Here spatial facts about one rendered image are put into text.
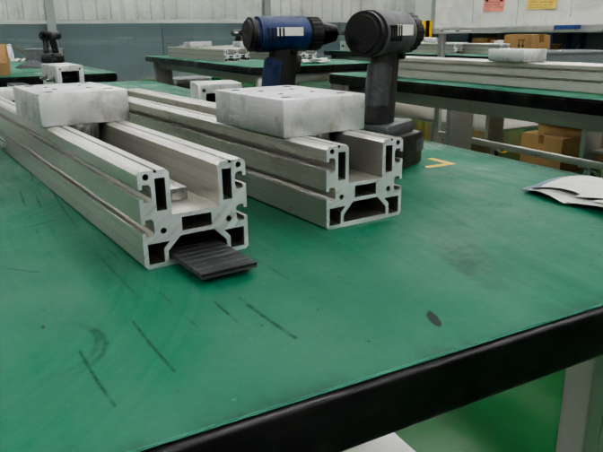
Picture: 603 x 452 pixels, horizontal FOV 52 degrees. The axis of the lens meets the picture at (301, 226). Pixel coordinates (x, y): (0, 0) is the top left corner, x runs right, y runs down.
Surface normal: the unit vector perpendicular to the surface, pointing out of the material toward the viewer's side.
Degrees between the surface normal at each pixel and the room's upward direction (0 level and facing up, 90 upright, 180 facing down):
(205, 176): 90
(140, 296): 0
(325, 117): 90
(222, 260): 0
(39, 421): 0
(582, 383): 90
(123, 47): 90
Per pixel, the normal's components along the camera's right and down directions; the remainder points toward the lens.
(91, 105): 0.55, 0.24
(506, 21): -0.88, 0.15
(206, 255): -0.01, -0.96
